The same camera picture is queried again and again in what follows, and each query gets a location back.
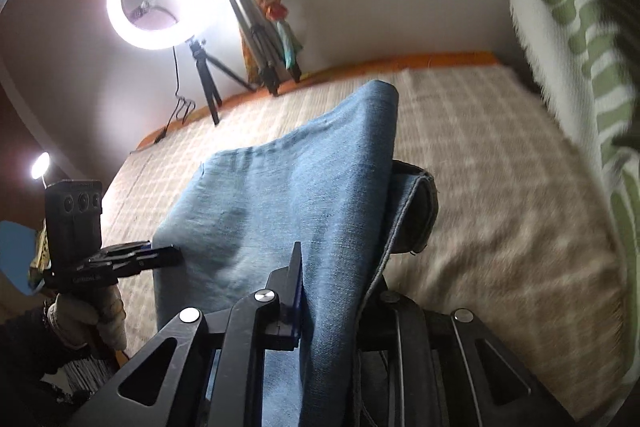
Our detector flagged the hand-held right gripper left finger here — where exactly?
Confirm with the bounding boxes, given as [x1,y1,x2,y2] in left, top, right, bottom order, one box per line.
[75,242,305,427]

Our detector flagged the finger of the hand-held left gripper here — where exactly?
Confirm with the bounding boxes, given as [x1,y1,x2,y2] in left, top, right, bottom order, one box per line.
[120,244,183,280]

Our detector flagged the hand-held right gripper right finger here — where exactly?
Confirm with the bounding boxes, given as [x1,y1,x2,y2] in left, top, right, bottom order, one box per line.
[357,276,576,427]

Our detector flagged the blue denim pants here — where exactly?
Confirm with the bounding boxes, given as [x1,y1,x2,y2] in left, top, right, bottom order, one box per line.
[151,79,441,427]

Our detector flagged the person's left forearm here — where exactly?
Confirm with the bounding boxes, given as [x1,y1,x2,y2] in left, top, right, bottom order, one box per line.
[0,307,66,388]

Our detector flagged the person's left hand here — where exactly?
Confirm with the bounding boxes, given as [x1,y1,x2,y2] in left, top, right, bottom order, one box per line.
[42,284,127,353]

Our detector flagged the yellow patterned cloth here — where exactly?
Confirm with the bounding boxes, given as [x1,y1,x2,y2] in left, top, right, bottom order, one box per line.
[27,229,53,293]

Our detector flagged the small round lamp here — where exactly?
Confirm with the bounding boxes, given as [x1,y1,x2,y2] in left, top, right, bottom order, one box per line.
[30,152,52,188]

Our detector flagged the blue round object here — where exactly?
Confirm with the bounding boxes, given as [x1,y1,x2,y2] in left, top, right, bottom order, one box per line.
[0,221,46,300]

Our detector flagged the striped grey clothing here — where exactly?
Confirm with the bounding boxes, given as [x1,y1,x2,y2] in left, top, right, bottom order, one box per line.
[50,347,121,408]

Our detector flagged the beige checked bed blanket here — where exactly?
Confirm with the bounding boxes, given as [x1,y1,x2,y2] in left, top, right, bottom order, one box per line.
[102,64,636,423]

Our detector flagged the colourful hanging cloth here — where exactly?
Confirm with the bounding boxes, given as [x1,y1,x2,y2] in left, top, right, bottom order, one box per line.
[215,0,306,85]

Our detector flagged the green white patterned curtain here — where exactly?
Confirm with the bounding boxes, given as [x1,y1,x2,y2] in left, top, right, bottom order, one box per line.
[502,0,640,308]

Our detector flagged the black power cable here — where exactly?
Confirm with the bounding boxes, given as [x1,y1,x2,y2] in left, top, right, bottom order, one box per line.
[130,47,196,155]

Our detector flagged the black ring light tripod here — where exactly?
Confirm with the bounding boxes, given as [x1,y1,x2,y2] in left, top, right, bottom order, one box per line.
[185,38,256,126]

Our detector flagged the silver camera tripod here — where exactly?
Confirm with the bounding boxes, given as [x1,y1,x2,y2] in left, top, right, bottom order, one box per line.
[220,0,302,98]

